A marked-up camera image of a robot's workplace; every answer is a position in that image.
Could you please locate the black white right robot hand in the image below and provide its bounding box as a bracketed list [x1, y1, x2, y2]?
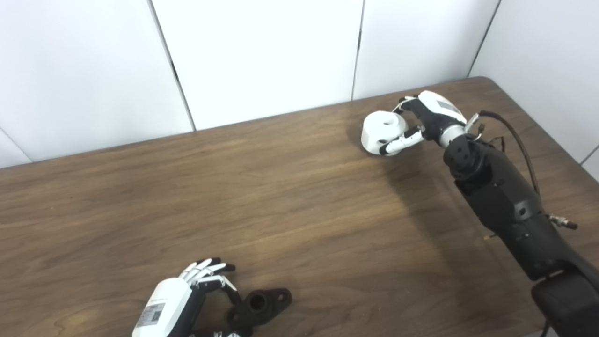
[380, 91, 468, 156]

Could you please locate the black plastic holder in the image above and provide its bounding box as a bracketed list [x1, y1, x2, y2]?
[227, 287, 292, 331]

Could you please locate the round white plastic piece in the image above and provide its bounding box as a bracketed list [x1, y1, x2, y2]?
[361, 111, 409, 155]

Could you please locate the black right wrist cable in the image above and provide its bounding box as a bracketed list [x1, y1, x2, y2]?
[476, 110, 541, 195]

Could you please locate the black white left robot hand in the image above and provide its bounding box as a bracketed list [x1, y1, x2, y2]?
[132, 257, 253, 337]

